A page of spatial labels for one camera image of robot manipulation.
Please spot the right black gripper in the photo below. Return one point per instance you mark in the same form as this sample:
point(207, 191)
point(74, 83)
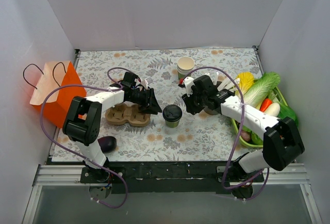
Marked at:
point(195, 98)

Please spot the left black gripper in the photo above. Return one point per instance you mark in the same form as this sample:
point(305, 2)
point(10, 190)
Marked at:
point(149, 99)

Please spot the black plastic cup lid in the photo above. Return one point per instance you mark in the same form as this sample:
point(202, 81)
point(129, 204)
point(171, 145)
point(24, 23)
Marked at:
point(172, 113)

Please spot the green paper cup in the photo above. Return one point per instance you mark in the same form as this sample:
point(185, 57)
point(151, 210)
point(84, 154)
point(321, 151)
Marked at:
point(172, 123)

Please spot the brown cardboard cup carrier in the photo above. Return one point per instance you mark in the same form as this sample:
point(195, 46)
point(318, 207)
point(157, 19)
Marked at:
point(122, 114)

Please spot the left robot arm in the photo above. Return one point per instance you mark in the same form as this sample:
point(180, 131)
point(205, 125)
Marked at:
point(82, 123)

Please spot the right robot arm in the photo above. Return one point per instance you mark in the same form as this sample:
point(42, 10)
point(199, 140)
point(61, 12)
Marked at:
point(282, 142)

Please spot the grey straw holder cup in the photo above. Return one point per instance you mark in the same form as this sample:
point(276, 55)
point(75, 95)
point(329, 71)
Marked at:
point(209, 111)

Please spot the floral tablecloth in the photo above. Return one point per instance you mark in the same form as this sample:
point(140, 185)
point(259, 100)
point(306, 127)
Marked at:
point(200, 137)

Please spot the stack of paper cups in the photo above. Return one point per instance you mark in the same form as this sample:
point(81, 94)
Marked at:
point(184, 66)

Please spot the white wrapped straws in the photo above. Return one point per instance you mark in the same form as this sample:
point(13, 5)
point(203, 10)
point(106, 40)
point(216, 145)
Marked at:
point(225, 84)

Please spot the green plastic basket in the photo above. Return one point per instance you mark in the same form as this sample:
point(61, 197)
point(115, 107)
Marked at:
point(276, 96)

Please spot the purple eggplant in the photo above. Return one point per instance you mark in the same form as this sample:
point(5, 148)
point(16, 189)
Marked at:
point(107, 144)

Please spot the napa cabbage toy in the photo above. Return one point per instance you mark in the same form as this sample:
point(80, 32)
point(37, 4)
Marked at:
point(260, 89)

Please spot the pink sweet potato toy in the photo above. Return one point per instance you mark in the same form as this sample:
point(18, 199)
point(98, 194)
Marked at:
point(245, 135)

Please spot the orange carrot toy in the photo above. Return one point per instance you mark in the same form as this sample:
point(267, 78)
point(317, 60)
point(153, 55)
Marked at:
point(265, 104)

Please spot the white radish toy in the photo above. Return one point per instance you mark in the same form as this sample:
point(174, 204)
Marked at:
point(273, 110)

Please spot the orange paper bag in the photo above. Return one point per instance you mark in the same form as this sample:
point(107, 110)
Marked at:
point(57, 85)

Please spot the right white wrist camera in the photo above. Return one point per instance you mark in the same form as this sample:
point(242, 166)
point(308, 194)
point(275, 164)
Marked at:
point(187, 83)

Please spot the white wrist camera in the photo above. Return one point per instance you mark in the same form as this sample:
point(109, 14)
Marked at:
point(145, 82)
point(187, 83)

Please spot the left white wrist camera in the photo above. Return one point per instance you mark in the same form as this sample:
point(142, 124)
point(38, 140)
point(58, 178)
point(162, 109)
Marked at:
point(145, 82)

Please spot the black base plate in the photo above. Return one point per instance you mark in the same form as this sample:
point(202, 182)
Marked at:
point(167, 177)

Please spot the aluminium frame rail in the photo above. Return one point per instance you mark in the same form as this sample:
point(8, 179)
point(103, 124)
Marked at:
point(78, 175)

